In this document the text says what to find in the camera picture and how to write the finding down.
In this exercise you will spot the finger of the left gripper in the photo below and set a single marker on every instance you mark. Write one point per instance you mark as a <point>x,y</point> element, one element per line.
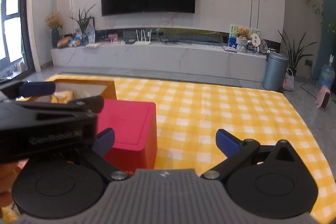
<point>93,104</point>
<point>37,89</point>

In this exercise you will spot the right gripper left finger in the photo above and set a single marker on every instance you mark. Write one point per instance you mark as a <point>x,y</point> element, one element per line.
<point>92,156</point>

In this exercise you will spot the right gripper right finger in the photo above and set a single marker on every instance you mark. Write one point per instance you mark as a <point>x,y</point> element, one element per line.
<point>238,153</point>

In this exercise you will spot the yellow snack bag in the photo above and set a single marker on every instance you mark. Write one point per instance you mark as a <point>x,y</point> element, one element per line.
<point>63,97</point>

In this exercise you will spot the orange open storage box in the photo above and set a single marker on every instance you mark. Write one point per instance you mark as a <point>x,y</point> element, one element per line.
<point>83,87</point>

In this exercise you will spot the red box lid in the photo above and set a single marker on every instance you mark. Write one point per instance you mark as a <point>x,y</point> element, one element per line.
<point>135,129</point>

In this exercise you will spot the golden bread ornament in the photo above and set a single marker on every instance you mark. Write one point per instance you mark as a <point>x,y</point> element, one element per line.
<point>64,42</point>

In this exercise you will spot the yellow checkered tablecloth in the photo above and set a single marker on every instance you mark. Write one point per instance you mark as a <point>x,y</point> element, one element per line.
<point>189,116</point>

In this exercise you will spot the dark vase yellow flowers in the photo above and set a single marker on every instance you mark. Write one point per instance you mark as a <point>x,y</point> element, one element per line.
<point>54,21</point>

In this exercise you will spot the white wifi router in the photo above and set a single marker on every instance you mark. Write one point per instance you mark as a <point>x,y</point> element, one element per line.
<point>143,38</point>

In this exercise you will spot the grey cylindrical trash bin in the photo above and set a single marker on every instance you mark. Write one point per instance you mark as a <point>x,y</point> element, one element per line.
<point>276,65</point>

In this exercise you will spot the pink woven basket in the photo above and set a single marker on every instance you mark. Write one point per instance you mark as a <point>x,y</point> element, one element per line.
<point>288,83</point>

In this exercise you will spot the green plant in glass vase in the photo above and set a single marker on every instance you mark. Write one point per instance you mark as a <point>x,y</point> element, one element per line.
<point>83,20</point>

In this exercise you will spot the marble TV console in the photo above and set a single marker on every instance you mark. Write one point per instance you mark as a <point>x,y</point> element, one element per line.
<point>178,58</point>

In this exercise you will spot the small pink heater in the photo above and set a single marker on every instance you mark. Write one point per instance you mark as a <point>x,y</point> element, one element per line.
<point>323,97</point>

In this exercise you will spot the tall green floor plant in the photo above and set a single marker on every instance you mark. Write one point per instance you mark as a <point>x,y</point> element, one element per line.
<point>295,52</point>

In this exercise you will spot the blue water bottle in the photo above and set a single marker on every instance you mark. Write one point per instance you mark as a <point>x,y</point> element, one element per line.
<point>327,75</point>

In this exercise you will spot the teddy bear plush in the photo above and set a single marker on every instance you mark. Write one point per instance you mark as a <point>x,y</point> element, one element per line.
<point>242,33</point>

